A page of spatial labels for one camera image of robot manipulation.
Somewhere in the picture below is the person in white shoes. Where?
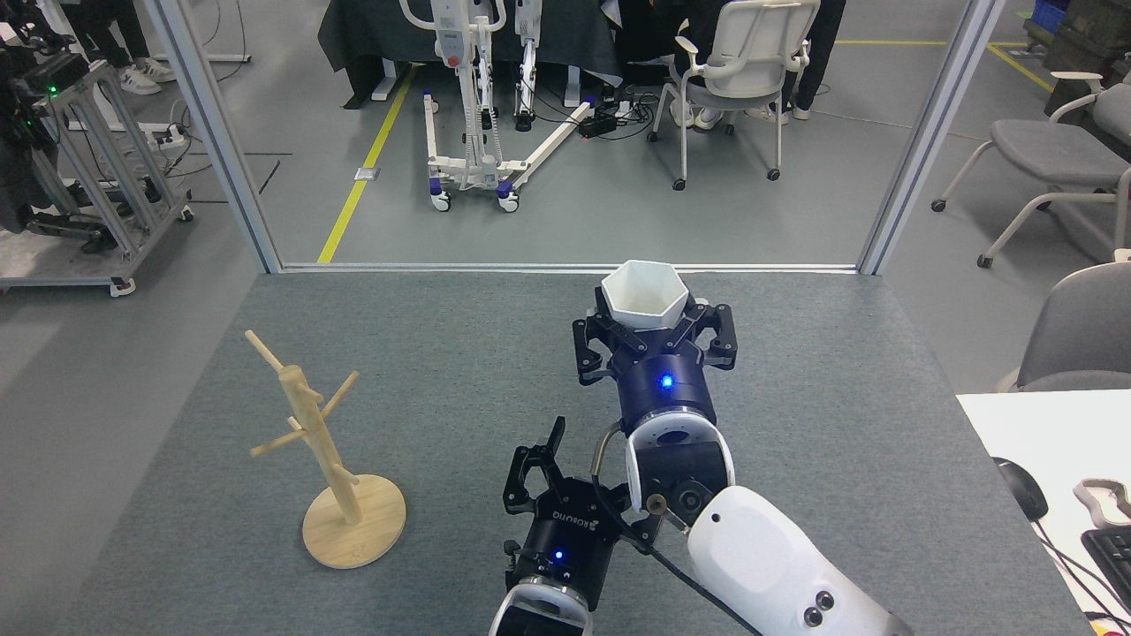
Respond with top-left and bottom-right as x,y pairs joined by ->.
57,0 -> 176,96

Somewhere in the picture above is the narrow white stand column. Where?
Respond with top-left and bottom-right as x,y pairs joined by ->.
514,0 -> 542,133

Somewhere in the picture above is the black keyboard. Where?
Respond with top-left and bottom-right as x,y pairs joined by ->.
1081,527 -> 1131,612

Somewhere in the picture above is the white desk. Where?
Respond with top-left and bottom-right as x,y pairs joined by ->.
957,390 -> 1131,636

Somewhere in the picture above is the black table cloth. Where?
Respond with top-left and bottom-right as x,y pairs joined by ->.
318,0 -> 624,111

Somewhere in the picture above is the white office chair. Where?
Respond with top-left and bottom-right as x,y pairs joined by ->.
648,0 -> 823,192

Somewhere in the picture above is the grey chair backrest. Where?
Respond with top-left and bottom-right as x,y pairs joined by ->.
998,262 -> 1131,392

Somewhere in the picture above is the black computer mouse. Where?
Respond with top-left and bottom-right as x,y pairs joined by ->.
991,457 -> 1050,522

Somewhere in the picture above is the grey chair with armrest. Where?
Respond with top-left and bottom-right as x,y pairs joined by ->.
930,71 -> 1131,269

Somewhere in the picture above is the seated person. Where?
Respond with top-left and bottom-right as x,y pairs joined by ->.
614,0 -> 727,132

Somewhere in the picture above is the white wheeled stand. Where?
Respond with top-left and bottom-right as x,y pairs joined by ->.
399,0 -> 602,214

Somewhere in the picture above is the silver frame post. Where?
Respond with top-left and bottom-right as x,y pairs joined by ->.
857,0 -> 1008,276
141,0 -> 284,275

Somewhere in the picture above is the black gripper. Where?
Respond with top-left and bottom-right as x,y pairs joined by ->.
504,417 -> 662,610
573,303 -> 739,435

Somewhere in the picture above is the white hexagonal cup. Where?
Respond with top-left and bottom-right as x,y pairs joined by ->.
601,260 -> 690,333

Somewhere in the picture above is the aluminium frame cart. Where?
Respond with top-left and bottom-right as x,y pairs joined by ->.
0,53 -> 195,298

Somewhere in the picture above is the standing person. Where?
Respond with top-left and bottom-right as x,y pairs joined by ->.
778,0 -> 847,121

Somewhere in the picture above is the white grey handheld device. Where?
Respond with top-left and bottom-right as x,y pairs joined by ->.
1074,478 -> 1131,531

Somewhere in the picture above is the wooden cup rack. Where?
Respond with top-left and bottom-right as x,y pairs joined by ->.
245,329 -> 407,569

